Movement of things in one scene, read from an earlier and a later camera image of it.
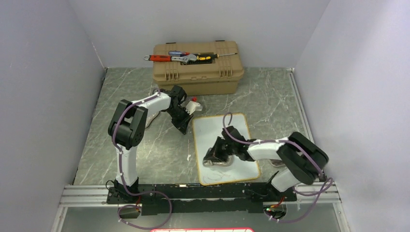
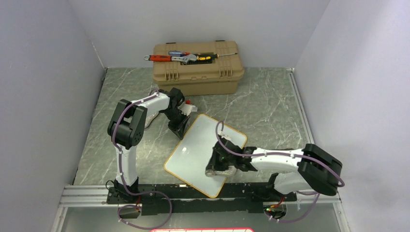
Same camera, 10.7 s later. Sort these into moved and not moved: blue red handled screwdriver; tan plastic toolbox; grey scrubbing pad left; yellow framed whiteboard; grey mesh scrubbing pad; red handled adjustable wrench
Moved: grey mesh scrubbing pad; yellow framed whiteboard
Not moved: blue red handled screwdriver; tan plastic toolbox; red handled adjustable wrench; grey scrubbing pad left
